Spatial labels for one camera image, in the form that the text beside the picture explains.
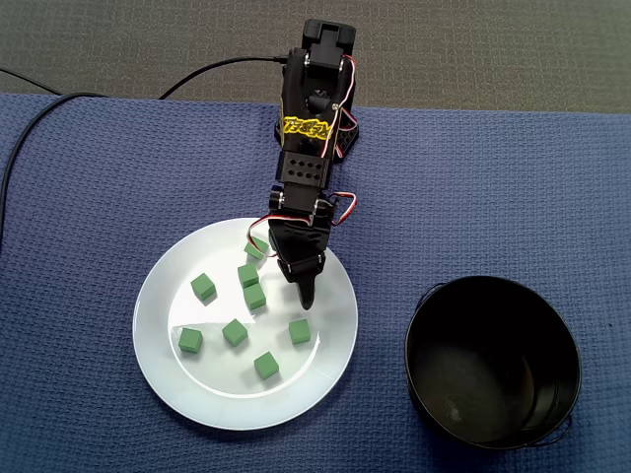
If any upper arm servo wire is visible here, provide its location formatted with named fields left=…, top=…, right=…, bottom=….
left=322, top=53, right=358, bottom=160

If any black metal bucket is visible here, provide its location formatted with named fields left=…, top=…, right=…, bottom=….
left=403, top=274, right=584, bottom=450

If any white round plate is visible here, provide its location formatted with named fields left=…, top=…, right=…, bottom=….
left=131, top=217, right=360, bottom=432

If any small green cube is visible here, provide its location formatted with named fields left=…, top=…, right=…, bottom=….
left=176, top=326, right=204, bottom=355
left=288, top=318, right=313, bottom=346
left=243, top=283, right=268, bottom=311
left=189, top=272, right=218, bottom=303
left=253, top=350, right=281, bottom=381
left=243, top=235, right=270, bottom=261
left=237, top=262, right=261, bottom=289
left=221, top=317, right=249, bottom=348

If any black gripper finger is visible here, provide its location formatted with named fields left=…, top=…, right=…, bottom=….
left=293, top=274, right=321, bottom=312

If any thick black cable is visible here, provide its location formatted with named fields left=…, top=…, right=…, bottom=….
left=0, top=92, right=108, bottom=257

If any thin black cable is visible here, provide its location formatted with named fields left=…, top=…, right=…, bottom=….
left=0, top=66, right=64, bottom=97

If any wrist servo wire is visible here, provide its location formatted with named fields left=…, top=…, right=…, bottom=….
left=328, top=190, right=358, bottom=228

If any blue woven cloth mat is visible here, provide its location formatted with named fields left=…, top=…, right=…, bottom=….
left=0, top=93, right=631, bottom=473

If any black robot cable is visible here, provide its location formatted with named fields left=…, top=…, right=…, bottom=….
left=158, top=55, right=288, bottom=101

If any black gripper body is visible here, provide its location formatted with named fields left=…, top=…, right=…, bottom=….
left=267, top=218, right=332, bottom=286

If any gripper servo wire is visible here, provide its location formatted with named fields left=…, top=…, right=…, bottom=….
left=246, top=215, right=278, bottom=259

